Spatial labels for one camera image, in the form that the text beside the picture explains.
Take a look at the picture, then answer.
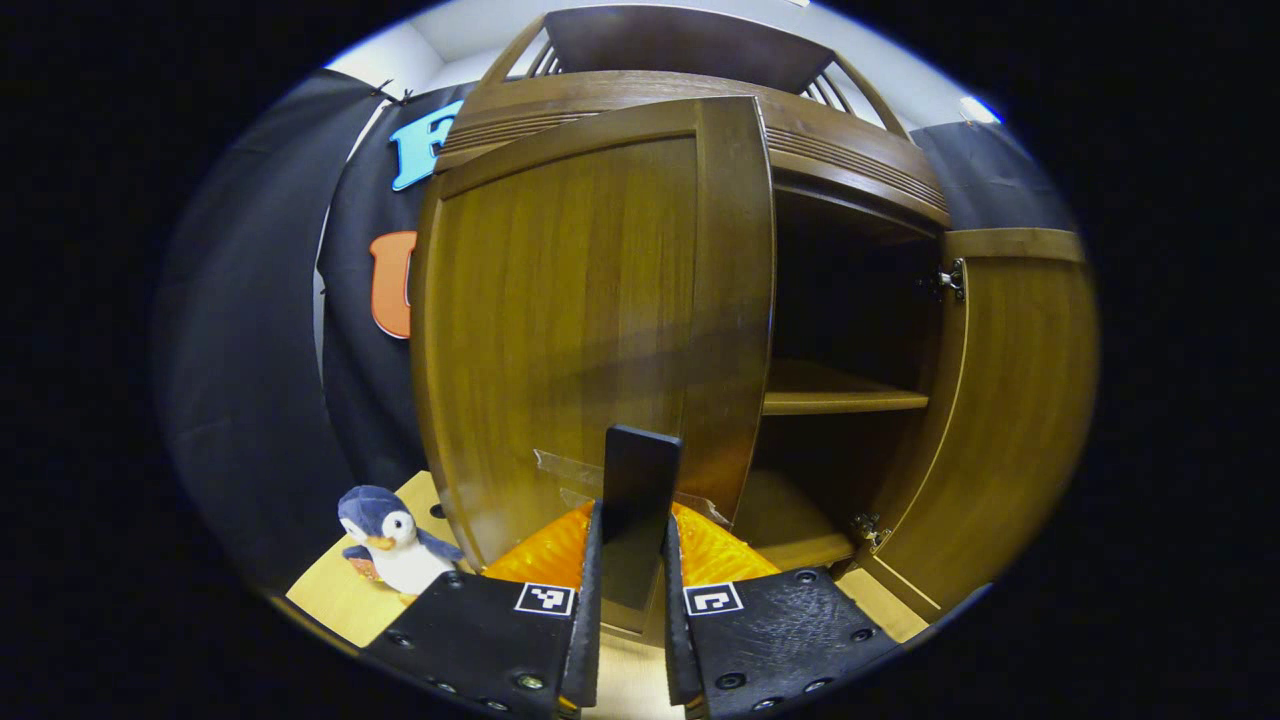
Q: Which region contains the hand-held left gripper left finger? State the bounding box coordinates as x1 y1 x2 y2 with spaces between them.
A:
360 500 604 720

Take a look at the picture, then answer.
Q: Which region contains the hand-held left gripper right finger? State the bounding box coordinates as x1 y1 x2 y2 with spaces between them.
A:
662 500 906 720

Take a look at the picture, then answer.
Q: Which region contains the wooden shoe cabinet door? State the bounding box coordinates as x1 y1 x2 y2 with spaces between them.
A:
412 95 776 636
858 228 1101 623

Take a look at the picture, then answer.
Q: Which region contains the wooden double-door shoe cabinet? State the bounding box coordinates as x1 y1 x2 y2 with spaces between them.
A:
412 5 1101 641

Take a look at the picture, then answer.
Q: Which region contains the penguin plush toy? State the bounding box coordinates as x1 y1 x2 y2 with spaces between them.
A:
337 485 467 603

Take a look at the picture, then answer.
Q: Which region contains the wooden inner shelf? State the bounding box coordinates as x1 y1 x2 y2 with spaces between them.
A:
762 358 931 417

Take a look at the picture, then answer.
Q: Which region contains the black backdrop cloth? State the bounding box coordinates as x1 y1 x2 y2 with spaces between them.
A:
155 68 1081 596

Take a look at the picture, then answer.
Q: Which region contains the wooden drawer with black knob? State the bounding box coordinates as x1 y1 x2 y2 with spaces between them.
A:
435 70 951 227

